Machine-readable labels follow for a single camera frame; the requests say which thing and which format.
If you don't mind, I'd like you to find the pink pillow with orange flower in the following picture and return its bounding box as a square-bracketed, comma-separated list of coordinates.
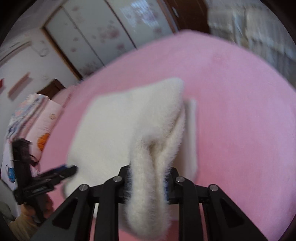
[25, 100, 63, 163]

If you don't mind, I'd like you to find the folded floral quilt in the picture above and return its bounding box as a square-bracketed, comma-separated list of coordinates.
[6, 93, 49, 142]

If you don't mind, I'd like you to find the white lace covered furniture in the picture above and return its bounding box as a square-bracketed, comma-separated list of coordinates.
[206, 1, 295, 86]

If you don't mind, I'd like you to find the white fluffy knit cardigan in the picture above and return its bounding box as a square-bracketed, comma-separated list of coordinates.
[63, 78, 197, 240]

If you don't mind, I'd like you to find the white wall air conditioner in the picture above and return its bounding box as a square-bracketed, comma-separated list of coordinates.
[0, 41, 32, 66]

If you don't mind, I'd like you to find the red wall shelf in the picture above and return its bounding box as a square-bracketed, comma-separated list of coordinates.
[0, 78, 4, 93]

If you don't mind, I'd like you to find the pink plush bed blanket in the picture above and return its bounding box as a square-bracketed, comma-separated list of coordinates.
[40, 30, 295, 240]

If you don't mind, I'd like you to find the floral glass sliding wardrobe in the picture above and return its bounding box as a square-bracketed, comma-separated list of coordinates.
[44, 1, 178, 79]

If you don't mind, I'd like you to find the pink wall shelf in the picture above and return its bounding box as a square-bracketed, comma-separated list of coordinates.
[7, 72, 32, 100]

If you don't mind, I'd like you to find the dark wooden headboard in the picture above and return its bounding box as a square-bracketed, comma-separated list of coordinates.
[37, 79, 65, 99]

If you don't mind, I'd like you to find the person's left hand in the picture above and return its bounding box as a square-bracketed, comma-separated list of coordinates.
[21, 193, 55, 223]

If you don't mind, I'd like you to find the brown wooden door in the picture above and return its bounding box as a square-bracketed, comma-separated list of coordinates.
[164, 0, 210, 34]

